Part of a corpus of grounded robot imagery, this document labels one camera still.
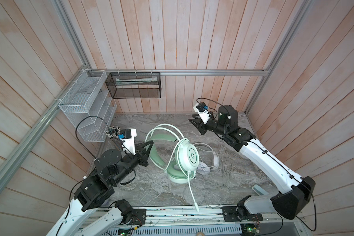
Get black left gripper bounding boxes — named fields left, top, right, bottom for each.
left=111, top=140, right=155, bottom=185

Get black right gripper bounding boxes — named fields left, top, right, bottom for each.
left=189, top=113, right=228, bottom=138

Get mint green headphones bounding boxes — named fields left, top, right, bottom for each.
left=146, top=124, right=200, bottom=184

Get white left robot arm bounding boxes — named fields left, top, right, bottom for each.
left=48, top=141, right=153, bottom=236

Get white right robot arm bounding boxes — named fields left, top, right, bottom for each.
left=189, top=102, right=316, bottom=221

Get white headphones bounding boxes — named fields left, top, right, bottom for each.
left=193, top=142, right=220, bottom=175

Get clear cup of pencils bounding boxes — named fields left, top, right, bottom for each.
left=106, top=126, right=123, bottom=151

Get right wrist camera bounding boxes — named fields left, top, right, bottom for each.
left=193, top=102, right=210, bottom=124

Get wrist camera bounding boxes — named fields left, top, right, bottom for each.
left=193, top=102, right=210, bottom=124
left=118, top=129, right=137, bottom=155

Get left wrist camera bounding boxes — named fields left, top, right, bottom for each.
left=118, top=129, right=137, bottom=155

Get aluminium wall rail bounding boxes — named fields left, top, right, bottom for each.
left=0, top=65, right=89, bottom=195
left=92, top=69, right=271, bottom=76

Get white wire mesh shelf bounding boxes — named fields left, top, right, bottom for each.
left=59, top=69, right=117, bottom=142

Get black wire mesh basket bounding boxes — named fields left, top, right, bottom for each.
left=105, top=72, right=162, bottom=99

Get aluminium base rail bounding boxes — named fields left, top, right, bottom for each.
left=77, top=205, right=290, bottom=236

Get aluminium left wall rail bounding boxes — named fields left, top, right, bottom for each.
left=0, top=65, right=89, bottom=195

